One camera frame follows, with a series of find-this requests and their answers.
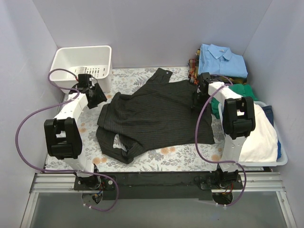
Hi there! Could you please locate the black pinstriped long sleeve shirt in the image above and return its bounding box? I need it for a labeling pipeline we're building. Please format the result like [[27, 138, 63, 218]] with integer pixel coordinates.
[[96, 68, 214, 164]]

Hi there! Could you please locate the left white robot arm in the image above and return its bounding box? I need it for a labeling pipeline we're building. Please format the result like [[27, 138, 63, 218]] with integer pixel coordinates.
[[44, 74, 107, 190]]

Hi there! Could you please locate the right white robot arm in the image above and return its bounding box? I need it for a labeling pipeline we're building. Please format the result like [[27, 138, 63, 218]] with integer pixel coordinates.
[[193, 73, 256, 189]]

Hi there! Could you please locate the white plastic bin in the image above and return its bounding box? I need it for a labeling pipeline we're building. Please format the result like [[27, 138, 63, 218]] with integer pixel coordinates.
[[51, 45, 113, 93]]

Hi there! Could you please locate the plaid folded shirt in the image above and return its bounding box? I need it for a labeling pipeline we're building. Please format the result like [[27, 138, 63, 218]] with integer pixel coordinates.
[[188, 49, 247, 85]]

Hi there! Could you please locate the light blue folded shirt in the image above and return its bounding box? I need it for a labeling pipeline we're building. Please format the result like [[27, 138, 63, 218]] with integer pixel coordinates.
[[198, 44, 248, 78]]

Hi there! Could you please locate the green folded shirt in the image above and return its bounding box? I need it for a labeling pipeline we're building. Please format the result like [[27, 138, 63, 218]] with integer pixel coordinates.
[[211, 84, 258, 119]]

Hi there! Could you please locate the white garment in basket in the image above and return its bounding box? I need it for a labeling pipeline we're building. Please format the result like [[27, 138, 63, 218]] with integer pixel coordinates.
[[239, 104, 278, 162]]

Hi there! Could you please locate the light grey laundry basket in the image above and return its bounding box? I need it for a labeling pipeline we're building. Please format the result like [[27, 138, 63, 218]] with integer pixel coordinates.
[[218, 101, 288, 166]]

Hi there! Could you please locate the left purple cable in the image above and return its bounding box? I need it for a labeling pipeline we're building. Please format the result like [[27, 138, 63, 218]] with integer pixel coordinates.
[[15, 68, 119, 212]]

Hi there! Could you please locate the purple cable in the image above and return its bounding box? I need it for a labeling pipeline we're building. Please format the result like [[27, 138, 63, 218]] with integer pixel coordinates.
[[15, 68, 119, 212], [194, 75, 247, 207]]

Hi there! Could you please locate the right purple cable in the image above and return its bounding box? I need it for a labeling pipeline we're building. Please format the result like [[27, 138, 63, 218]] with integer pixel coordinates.
[[194, 75, 247, 207]]

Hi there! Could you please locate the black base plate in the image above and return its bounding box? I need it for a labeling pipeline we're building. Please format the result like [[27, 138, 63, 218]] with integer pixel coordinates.
[[74, 171, 244, 201]]

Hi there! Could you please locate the aluminium rail frame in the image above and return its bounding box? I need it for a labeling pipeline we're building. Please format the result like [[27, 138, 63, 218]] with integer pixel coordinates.
[[21, 172, 297, 228]]

